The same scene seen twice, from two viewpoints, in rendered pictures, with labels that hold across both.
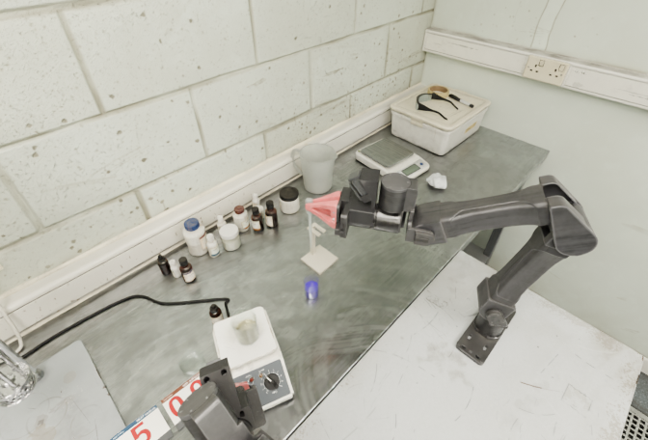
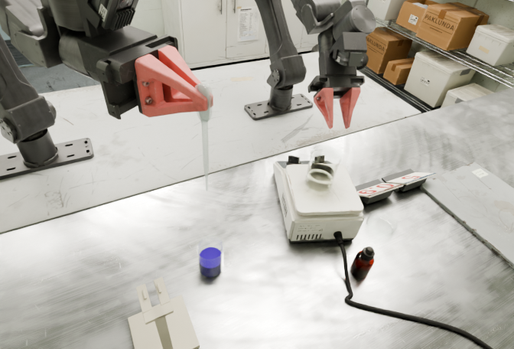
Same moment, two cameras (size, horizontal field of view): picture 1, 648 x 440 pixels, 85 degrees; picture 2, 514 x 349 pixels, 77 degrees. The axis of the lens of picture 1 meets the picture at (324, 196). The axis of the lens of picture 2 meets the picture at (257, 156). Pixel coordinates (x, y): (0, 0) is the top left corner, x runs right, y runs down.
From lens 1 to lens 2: 0.93 m
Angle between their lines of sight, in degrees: 99
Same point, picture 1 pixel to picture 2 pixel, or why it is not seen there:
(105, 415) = (455, 205)
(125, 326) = (502, 308)
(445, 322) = (74, 177)
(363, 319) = (164, 209)
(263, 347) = (300, 169)
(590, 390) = not seen: hidden behind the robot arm
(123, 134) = not seen: outside the picture
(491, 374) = (89, 134)
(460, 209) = not seen: outside the picture
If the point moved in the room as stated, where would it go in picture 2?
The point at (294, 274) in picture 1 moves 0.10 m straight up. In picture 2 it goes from (224, 314) to (226, 281)
